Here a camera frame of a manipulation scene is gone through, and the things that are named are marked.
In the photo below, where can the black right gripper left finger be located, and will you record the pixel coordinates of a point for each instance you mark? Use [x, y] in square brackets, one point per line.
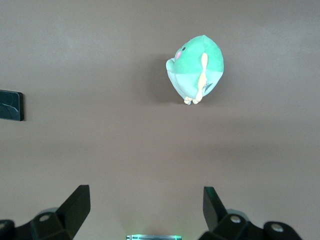
[72, 210]

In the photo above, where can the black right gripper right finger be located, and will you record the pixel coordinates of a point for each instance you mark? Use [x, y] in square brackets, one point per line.
[215, 212]

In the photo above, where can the green dinosaur plush toy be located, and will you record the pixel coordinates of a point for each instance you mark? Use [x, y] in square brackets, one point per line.
[195, 62]

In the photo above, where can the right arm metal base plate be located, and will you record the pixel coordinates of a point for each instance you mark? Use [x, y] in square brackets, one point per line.
[153, 237]

